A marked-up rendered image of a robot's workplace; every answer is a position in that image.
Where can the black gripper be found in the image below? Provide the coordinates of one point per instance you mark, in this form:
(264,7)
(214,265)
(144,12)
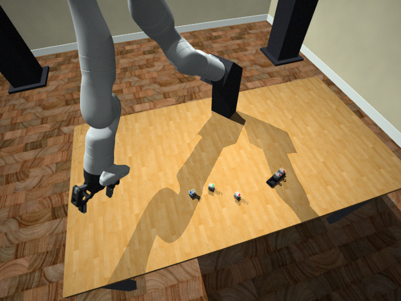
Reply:
(92,184)

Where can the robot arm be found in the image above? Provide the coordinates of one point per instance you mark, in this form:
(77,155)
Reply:
(100,108)

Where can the clear relay with green button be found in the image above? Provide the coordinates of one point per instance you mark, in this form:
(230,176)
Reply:
(211,186)

